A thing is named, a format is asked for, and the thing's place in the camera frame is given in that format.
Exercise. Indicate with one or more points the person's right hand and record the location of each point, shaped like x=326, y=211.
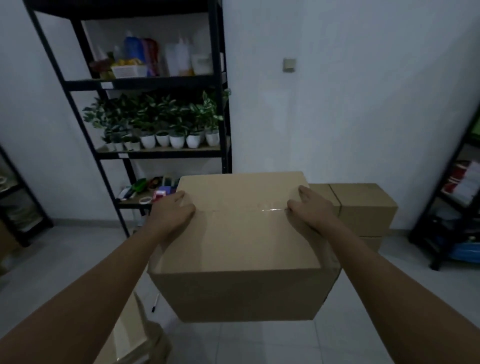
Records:
x=313, y=213

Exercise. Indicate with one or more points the person's left hand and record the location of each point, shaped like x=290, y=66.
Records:
x=170, y=215

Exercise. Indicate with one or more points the person's right fingers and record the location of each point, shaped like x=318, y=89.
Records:
x=300, y=208

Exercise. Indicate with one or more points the person's left fingers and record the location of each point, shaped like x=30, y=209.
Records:
x=183, y=208

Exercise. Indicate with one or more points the large brown cardboard box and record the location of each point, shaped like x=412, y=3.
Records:
x=240, y=258

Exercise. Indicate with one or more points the person's left forearm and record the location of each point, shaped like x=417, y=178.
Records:
x=93, y=292

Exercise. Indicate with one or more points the person's right forearm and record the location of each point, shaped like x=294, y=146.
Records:
x=390, y=296

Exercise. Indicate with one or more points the small red box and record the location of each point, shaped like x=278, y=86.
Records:
x=160, y=195

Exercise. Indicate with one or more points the sealed brown cardboard box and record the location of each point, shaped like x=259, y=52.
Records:
x=324, y=193
x=365, y=210
x=371, y=244

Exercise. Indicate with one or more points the white tape roll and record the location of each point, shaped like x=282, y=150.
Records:
x=145, y=200

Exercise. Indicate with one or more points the row of potted green plants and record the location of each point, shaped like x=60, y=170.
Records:
x=165, y=120

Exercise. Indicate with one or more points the black and white pen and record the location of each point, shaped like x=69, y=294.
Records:
x=155, y=303

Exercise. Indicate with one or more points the tall black metal shelf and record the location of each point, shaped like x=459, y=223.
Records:
x=217, y=112

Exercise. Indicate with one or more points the black shelf with packets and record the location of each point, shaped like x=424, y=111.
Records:
x=438, y=210

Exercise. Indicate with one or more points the flat folded cardboard sheets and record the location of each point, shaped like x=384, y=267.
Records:
x=131, y=337

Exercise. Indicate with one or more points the white small carton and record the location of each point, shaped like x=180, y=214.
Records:
x=201, y=63

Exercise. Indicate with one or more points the white plastic basket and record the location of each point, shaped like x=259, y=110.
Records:
x=129, y=71

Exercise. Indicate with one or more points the white plastic bottles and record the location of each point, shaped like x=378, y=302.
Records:
x=178, y=58

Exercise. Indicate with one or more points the red refill pouch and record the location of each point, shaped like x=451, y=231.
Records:
x=151, y=56

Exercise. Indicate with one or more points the low black metal shelf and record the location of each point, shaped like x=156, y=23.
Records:
x=26, y=221

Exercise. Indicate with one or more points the red and white packets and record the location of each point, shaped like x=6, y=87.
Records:
x=463, y=183

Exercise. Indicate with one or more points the blue refill pouch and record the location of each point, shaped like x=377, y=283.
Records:
x=133, y=48

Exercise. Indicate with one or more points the blue plastic bin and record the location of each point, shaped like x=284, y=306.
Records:
x=467, y=252

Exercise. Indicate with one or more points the grey wall switch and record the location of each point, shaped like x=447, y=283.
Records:
x=289, y=65

